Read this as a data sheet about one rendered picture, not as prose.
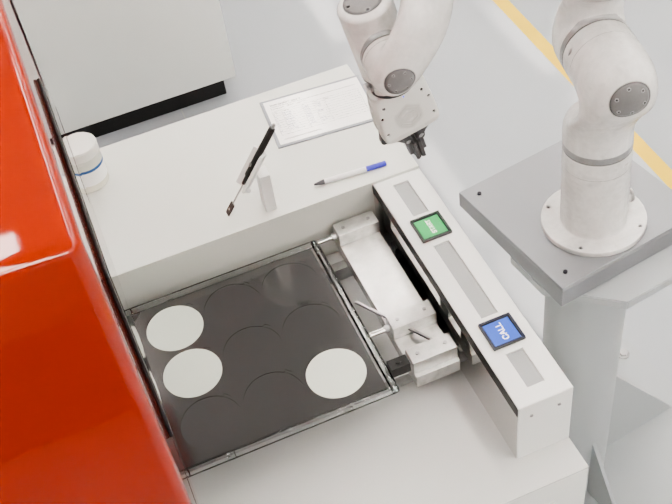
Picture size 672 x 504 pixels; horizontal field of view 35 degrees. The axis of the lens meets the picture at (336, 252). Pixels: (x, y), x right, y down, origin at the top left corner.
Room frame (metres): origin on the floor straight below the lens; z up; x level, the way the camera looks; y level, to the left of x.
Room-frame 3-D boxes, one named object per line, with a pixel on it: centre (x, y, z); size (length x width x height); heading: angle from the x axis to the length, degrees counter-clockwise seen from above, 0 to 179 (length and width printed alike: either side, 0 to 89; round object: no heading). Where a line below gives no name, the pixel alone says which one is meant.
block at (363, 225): (1.37, -0.04, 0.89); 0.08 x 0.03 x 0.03; 105
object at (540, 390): (1.16, -0.20, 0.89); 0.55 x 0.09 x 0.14; 15
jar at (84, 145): (1.54, 0.44, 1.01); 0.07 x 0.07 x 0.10
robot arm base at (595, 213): (1.33, -0.48, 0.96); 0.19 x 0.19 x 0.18
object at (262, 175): (1.39, 0.12, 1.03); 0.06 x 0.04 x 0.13; 105
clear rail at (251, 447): (0.95, 0.11, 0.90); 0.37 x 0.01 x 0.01; 105
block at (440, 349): (1.06, -0.13, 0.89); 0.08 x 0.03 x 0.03; 105
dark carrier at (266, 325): (1.12, 0.16, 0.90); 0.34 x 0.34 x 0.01; 15
